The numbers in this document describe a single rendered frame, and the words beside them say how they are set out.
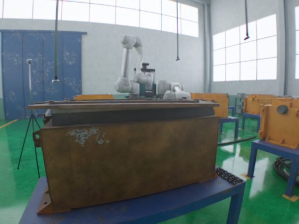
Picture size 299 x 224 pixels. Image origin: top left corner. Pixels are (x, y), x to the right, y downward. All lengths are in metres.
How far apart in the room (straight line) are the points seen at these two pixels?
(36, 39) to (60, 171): 10.00
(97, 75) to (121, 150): 9.30
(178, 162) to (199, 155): 0.21
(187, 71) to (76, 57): 7.63
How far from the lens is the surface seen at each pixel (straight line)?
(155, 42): 11.73
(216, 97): 5.16
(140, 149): 1.18
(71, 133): 1.08
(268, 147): 2.95
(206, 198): 1.44
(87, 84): 10.24
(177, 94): 1.94
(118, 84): 2.14
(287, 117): 3.08
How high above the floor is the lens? 1.45
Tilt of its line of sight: 7 degrees down
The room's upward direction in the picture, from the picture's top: straight up
